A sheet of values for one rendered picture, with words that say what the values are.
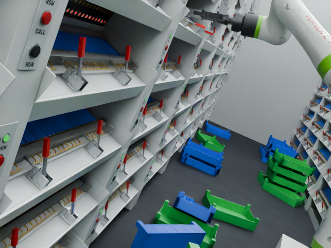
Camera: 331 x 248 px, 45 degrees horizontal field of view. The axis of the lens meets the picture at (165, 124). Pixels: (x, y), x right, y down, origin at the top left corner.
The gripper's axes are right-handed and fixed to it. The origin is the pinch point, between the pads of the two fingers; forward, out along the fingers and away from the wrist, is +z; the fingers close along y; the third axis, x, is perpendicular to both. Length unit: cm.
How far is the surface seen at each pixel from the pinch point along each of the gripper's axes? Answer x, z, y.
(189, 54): 16.8, -0.4, -12.7
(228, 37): -3, -5, -153
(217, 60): 16, -2, -153
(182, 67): 23.1, 1.3, -12.4
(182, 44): 13.1, 4.0, -12.7
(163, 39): 14, -3, 57
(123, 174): 64, 6, 33
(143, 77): 26, 0, 58
